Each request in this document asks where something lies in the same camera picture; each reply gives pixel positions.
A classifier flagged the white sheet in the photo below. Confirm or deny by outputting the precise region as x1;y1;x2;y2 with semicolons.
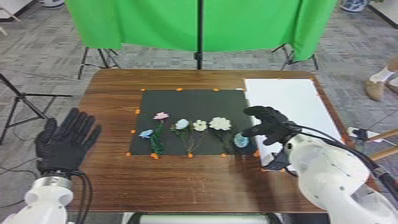
241;77;346;172

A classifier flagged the dark mat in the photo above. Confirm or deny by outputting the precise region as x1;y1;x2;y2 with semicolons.
126;89;259;157

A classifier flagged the person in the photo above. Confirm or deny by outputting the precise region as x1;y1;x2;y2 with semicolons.
362;55;398;103

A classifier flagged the pale grey bar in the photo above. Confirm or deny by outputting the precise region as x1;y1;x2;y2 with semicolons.
124;213;280;224

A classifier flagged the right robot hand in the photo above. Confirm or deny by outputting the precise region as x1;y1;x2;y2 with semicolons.
239;105;303;146

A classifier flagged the pale blue white flower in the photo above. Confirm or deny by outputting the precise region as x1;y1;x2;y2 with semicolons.
168;118;195;155

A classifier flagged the blue white vase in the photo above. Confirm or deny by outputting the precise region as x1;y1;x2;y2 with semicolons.
39;0;67;9
339;0;371;14

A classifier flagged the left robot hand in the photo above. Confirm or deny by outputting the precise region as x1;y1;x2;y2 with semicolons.
31;107;104;174

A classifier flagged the large white flower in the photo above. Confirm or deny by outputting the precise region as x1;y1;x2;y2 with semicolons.
207;116;238;155

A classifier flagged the light blue flower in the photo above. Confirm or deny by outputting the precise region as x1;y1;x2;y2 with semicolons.
230;132;252;150

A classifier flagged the pink flower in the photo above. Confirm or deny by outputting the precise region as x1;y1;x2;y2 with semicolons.
151;111;172;157

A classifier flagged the small white flower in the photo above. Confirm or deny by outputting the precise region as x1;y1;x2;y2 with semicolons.
186;119;211;154

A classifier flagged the black tripod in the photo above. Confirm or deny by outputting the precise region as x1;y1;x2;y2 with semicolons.
0;73;74;145

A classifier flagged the black stand pole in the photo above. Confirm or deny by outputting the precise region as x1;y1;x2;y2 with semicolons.
193;0;206;71

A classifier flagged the black cable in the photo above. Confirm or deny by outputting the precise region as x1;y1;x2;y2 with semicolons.
291;123;398;201

